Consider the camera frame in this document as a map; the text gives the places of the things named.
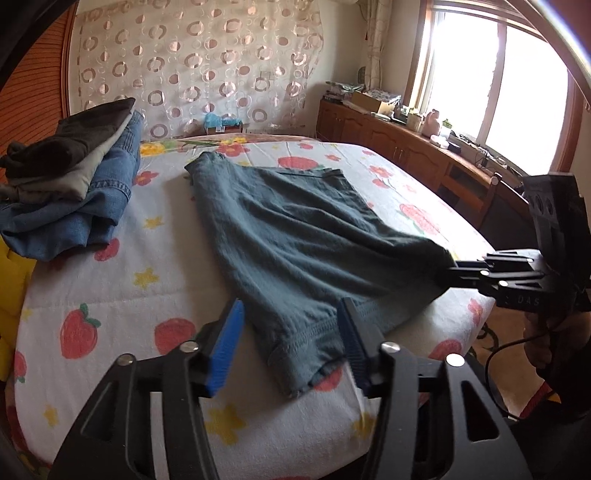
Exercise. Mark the white container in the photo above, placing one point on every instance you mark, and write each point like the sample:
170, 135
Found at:
414, 121

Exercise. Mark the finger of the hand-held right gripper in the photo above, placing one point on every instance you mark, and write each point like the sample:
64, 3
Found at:
498, 282
503, 264

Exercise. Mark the open cardboard box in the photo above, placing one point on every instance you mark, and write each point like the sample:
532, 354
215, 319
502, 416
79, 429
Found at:
371, 102

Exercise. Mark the long wooden cabinet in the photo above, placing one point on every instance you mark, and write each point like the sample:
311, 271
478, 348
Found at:
383, 138

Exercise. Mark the circle patterned wall cloth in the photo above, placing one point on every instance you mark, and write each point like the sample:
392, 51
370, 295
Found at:
198, 64

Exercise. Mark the wooden framed window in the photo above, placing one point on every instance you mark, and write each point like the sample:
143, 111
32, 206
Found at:
498, 78

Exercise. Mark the blue-grey denim shorts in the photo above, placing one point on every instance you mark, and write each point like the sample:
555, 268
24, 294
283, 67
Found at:
300, 249

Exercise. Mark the yellow cloth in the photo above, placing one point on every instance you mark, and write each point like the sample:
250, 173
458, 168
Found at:
14, 314

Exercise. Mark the person's right hand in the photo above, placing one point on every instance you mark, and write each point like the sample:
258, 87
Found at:
538, 344

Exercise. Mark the yellow floral blanket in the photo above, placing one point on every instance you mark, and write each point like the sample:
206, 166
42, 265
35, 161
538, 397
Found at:
159, 148

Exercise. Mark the pale window curtain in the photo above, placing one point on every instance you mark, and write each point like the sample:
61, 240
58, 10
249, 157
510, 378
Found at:
376, 41

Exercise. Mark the pink bottle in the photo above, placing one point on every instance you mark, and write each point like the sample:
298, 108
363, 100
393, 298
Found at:
433, 122

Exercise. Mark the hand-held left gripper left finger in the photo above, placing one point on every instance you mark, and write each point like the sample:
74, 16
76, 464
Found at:
228, 346

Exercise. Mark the grey folded garment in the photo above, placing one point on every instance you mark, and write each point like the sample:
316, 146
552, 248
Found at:
78, 177

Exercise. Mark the small printed carton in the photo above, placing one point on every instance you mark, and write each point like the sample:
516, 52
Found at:
226, 128

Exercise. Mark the bed with strawberry print sheet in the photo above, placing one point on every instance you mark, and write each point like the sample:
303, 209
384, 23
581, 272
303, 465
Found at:
138, 300

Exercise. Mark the stack of magazines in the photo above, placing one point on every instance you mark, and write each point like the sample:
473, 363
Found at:
341, 90

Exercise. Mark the black folded pants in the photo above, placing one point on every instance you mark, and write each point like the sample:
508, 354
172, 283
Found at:
69, 138

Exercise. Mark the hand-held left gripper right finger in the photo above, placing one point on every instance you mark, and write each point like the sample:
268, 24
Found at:
353, 341

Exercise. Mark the stack of folded clothes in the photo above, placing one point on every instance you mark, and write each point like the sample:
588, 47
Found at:
83, 217

